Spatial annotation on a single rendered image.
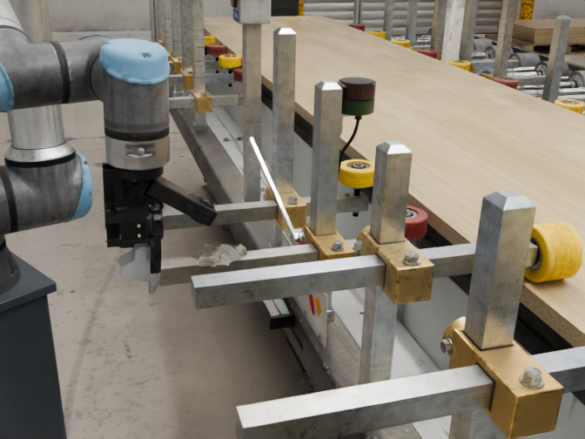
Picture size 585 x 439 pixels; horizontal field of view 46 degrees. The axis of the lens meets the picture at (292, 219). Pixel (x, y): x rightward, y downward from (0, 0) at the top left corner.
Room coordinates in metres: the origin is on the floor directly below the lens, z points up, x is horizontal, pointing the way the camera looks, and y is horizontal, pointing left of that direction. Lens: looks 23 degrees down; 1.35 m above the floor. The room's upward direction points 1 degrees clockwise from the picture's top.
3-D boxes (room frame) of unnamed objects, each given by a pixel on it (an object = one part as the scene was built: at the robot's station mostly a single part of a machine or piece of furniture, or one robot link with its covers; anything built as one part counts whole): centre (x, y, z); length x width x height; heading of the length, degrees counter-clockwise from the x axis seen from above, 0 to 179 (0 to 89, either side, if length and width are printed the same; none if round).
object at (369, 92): (1.08, -0.10, 1.11); 0.06 x 0.06 x 0.02
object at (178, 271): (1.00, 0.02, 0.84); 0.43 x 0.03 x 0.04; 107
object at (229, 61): (2.50, 0.24, 0.85); 0.08 x 0.08 x 0.11
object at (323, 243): (1.05, -0.06, 0.85); 0.13 x 0.06 x 0.05; 17
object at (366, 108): (1.08, -0.10, 1.09); 0.06 x 0.06 x 0.02
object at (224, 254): (0.97, 0.11, 0.87); 0.09 x 0.07 x 0.02; 107
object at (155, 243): (0.92, 0.21, 0.91); 0.05 x 0.02 x 0.09; 17
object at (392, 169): (0.83, -0.13, 0.86); 0.03 x 0.03 x 0.48; 17
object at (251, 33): (1.56, 0.10, 0.93); 0.05 x 0.04 x 0.45; 17
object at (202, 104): (2.24, 0.31, 0.81); 0.13 x 0.06 x 0.05; 17
